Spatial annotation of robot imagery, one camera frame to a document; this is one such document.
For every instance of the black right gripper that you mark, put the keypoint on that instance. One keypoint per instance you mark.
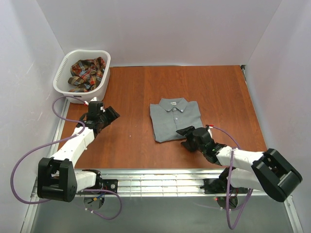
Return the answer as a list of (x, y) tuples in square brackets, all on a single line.
[(190, 137)]

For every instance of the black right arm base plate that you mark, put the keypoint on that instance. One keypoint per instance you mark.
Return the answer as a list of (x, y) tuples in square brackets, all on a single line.
[(214, 186)]

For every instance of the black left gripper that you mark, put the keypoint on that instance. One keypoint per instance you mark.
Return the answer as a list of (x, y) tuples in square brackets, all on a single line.
[(108, 116)]

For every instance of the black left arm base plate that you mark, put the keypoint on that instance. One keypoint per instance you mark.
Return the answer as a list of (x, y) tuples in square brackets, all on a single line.
[(109, 184)]

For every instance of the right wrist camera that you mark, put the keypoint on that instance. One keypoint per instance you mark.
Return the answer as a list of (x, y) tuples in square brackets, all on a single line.
[(209, 128)]

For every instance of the grey long sleeve shirt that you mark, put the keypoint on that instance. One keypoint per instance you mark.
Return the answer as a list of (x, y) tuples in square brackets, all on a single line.
[(170, 115)]

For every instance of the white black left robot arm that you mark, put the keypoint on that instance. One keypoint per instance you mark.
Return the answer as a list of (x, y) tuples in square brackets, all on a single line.
[(57, 178)]

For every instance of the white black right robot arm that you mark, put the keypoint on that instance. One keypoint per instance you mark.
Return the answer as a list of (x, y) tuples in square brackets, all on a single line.
[(266, 171)]

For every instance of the white plastic laundry basket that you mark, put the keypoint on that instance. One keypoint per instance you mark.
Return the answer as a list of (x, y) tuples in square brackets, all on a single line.
[(60, 82)]

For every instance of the aluminium rail frame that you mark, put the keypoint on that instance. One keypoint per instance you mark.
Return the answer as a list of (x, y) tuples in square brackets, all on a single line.
[(162, 201)]

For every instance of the plaid long sleeve shirt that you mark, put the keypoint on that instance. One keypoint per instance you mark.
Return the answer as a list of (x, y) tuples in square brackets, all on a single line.
[(86, 75)]

